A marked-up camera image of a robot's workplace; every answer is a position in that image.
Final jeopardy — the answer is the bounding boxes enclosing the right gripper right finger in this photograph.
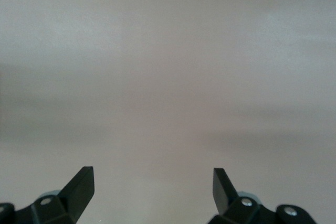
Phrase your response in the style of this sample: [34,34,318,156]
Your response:
[208,167,279,224]

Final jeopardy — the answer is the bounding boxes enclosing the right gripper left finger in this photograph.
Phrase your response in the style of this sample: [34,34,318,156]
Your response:
[15,166,95,224]

